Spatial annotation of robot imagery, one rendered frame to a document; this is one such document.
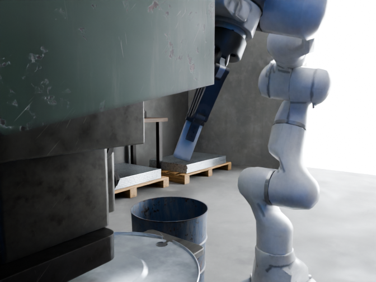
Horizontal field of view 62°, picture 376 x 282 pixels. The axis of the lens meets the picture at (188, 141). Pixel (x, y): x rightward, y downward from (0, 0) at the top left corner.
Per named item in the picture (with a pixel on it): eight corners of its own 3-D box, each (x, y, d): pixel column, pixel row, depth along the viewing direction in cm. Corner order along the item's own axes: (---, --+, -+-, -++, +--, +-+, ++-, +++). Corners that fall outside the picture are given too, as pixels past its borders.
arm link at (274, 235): (247, 230, 113) (249, 162, 110) (297, 245, 101) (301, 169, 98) (230, 240, 104) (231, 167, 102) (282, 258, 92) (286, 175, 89)
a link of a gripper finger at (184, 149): (202, 125, 57) (202, 125, 56) (188, 161, 57) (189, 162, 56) (186, 119, 56) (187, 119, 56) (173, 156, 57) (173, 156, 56)
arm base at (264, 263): (280, 262, 118) (281, 226, 117) (327, 286, 103) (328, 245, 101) (236, 281, 105) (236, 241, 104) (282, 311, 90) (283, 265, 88)
